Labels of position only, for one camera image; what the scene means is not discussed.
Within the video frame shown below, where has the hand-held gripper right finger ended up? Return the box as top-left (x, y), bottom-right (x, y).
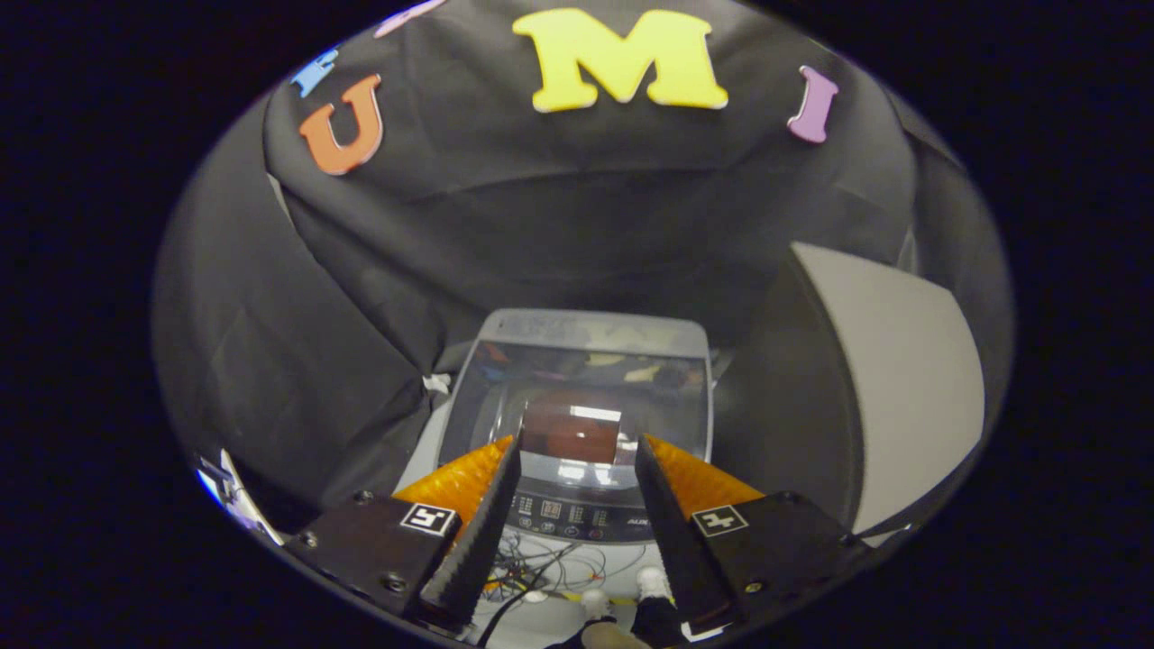
top-left (634, 433), bottom-right (874, 635)

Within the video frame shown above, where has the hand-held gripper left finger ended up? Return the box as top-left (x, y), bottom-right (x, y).
top-left (282, 434), bottom-right (524, 630)

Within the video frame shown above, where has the grey washing machine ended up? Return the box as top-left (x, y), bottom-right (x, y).
top-left (392, 309), bottom-right (718, 546)

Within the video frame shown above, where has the dark transparent washing machine lid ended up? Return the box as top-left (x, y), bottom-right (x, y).
top-left (464, 341), bottom-right (713, 492)

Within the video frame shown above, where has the white and blue board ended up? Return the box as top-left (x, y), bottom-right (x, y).
top-left (197, 449), bottom-right (276, 544)

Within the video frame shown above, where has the black backdrop cloth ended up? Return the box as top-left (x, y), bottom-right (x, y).
top-left (151, 0), bottom-right (1015, 533)

